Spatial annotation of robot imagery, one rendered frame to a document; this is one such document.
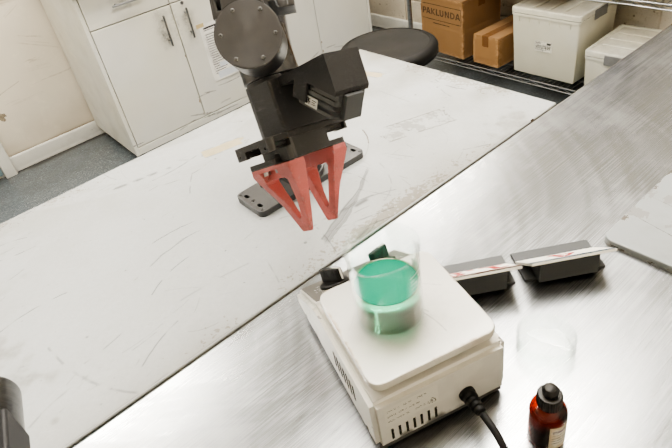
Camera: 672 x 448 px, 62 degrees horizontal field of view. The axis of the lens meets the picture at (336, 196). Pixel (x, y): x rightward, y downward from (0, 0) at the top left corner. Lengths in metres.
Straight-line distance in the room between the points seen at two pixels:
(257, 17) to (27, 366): 0.47
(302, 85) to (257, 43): 0.06
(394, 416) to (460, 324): 0.09
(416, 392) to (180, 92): 2.60
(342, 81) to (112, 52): 2.36
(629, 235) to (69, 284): 0.69
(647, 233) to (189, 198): 0.62
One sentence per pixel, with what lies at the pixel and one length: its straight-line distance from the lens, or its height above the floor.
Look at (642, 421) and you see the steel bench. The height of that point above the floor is 0.90.
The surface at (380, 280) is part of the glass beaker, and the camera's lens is 0.44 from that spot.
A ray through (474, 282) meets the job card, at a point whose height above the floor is 0.92.
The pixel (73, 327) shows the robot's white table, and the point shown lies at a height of 0.90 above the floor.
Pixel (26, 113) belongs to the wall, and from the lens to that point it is 3.38.
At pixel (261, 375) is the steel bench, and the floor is 0.90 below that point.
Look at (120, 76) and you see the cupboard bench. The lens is 2.84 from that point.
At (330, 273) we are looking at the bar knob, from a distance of 0.59.
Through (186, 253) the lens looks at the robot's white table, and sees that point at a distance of 0.78.
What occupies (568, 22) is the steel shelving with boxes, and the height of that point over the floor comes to 0.42.
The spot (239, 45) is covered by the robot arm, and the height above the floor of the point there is 1.21.
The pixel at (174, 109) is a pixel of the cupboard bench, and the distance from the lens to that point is 2.98.
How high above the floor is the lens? 1.36
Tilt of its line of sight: 35 degrees down
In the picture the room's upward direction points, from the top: 11 degrees counter-clockwise
